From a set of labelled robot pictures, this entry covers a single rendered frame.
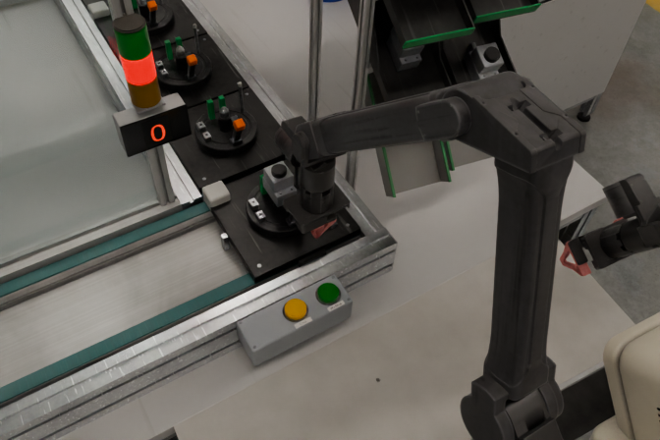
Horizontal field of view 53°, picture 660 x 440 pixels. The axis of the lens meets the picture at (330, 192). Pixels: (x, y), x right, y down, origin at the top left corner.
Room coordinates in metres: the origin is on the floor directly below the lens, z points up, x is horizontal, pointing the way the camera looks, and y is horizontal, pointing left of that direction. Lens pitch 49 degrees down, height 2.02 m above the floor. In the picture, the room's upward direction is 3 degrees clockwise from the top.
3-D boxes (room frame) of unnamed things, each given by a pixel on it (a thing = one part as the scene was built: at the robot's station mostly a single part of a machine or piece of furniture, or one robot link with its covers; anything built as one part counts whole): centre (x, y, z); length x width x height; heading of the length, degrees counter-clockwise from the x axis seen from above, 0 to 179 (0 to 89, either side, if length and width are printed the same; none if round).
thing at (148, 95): (0.84, 0.32, 1.28); 0.05 x 0.05 x 0.05
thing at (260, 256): (0.85, 0.10, 0.96); 0.24 x 0.24 x 0.02; 34
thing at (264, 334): (0.62, 0.05, 0.93); 0.21 x 0.07 x 0.06; 124
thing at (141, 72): (0.84, 0.32, 1.33); 0.05 x 0.05 x 0.05
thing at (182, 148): (1.06, 0.24, 1.01); 0.24 x 0.24 x 0.13; 34
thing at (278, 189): (0.85, 0.11, 1.06); 0.08 x 0.04 x 0.07; 34
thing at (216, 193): (0.87, 0.23, 0.97); 0.05 x 0.05 x 0.04; 34
